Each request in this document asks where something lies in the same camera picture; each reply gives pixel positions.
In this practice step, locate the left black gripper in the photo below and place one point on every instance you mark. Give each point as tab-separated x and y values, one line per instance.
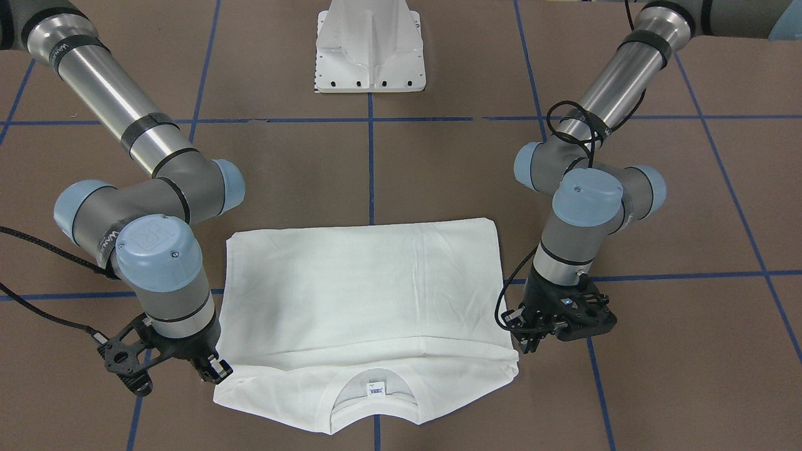
537	303

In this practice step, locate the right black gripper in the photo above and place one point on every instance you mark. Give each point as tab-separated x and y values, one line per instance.
185	346

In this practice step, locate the white printed t-shirt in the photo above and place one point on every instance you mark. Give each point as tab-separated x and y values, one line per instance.
326	326

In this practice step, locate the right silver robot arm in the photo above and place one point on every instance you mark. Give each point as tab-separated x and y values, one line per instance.
142	234

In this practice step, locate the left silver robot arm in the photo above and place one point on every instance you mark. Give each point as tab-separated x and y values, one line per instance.
591	200

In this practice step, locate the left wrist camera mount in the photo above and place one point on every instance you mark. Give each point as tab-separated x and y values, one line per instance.
585	312

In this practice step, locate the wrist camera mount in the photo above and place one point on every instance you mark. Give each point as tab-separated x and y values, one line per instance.
121	354
585	312

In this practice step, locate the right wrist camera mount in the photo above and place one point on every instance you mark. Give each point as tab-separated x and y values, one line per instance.
121	354

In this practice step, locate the white pedestal column base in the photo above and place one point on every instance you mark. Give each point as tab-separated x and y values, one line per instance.
369	47

